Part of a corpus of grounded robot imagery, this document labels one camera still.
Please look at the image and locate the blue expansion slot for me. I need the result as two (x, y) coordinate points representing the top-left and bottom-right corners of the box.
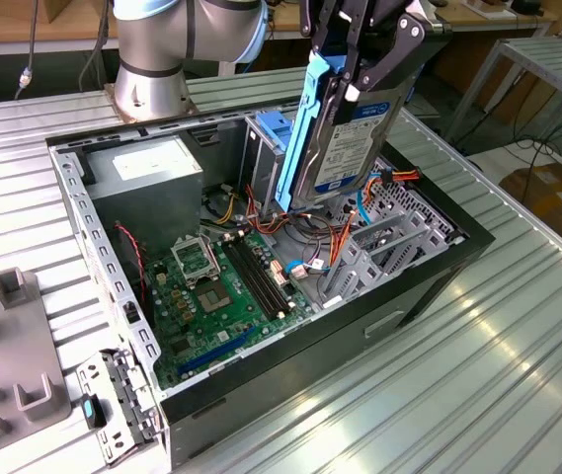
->
(176, 328), (257, 376)

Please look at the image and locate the metal optical drive cage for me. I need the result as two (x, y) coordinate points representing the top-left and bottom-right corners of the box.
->
(238, 103), (321, 221)

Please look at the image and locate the blue plastic drive latch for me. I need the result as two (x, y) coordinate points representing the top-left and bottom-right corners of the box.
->
(255, 111), (295, 154)

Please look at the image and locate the orange red wire bundle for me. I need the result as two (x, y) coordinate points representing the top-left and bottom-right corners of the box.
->
(244, 183), (361, 273)

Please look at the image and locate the black cable with silver connector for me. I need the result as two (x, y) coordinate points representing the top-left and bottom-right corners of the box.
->
(13, 0), (40, 102)

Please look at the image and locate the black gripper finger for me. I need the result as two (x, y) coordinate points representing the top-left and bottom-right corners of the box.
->
(299, 0), (346, 54)
(332, 0), (429, 125)

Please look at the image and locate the metal slot bracket cover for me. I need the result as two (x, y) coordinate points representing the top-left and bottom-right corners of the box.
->
(76, 348), (163, 468)

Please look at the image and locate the orange red disk power wire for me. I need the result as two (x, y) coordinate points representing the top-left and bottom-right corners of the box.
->
(362, 166), (423, 211)

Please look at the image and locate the red black twisted wire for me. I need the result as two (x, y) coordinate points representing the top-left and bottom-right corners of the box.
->
(114, 222), (149, 302)

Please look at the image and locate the black open PC case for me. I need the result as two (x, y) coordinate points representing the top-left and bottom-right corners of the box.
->
(45, 91), (497, 470)

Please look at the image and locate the metal disk bay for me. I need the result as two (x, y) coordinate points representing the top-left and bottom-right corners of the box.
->
(317, 157), (464, 310)

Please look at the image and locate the green motherboard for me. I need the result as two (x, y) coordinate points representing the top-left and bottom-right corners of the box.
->
(144, 229), (319, 391)

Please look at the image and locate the wooden desk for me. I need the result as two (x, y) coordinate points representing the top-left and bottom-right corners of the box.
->
(0, 0), (558, 95)

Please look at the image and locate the blue data wire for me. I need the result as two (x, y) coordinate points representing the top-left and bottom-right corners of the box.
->
(283, 171), (386, 280)

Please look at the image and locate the large brown cardboard box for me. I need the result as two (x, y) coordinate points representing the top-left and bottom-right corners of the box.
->
(500, 165), (562, 258)

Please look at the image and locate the hard disk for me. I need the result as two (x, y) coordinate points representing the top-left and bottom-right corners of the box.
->
(275, 46), (413, 213)

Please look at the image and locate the black blue release latch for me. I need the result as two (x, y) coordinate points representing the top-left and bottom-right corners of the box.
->
(82, 393), (108, 430)

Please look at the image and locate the wooden block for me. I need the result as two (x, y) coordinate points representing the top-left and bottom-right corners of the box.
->
(462, 0), (517, 20)

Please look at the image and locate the CPU socket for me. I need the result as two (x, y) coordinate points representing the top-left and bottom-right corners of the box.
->
(194, 280), (235, 315)

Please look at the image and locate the grey power supply unit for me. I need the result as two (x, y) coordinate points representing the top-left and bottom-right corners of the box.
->
(82, 135), (205, 258)

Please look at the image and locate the grey parts rack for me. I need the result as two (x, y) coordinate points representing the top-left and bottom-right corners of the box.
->
(0, 266), (74, 453)

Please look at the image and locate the metal socket cover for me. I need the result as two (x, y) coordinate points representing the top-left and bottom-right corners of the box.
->
(170, 235), (222, 290)

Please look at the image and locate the metal slat side table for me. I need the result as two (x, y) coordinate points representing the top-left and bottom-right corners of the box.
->
(445, 37), (562, 144)

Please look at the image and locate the black RAM slot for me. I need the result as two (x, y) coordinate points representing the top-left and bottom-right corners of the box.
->
(243, 235), (294, 310)
(229, 239), (282, 317)
(222, 241), (276, 320)
(236, 237), (288, 313)

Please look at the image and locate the yellow black wire bundle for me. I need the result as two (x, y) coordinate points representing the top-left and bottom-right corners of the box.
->
(203, 190), (245, 226)

